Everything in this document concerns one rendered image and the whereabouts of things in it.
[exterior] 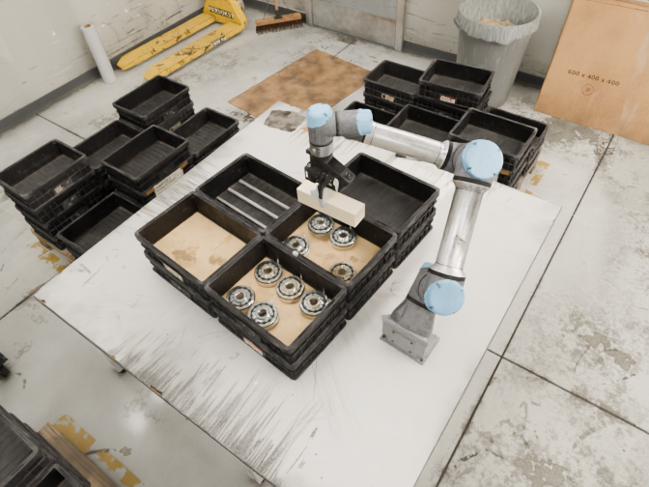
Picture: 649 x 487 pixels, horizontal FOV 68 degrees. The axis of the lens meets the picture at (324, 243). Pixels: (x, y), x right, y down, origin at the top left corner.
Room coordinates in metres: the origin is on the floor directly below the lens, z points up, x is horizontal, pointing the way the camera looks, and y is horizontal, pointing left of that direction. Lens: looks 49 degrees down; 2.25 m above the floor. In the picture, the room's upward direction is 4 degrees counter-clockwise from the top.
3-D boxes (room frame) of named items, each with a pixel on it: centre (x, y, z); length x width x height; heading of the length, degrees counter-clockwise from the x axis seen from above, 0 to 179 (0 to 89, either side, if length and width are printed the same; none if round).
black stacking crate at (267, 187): (1.45, 0.27, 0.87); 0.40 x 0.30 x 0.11; 47
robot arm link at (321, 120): (1.21, -0.01, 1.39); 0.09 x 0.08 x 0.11; 90
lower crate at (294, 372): (0.96, 0.18, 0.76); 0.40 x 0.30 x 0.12; 47
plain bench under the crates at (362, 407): (1.31, 0.07, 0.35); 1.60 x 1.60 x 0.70; 52
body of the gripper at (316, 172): (1.21, -0.01, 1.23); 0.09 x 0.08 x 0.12; 52
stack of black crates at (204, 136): (2.52, 0.71, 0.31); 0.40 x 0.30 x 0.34; 142
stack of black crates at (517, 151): (2.15, -0.97, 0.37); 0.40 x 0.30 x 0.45; 52
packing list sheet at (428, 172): (1.73, -0.49, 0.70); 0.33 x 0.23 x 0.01; 52
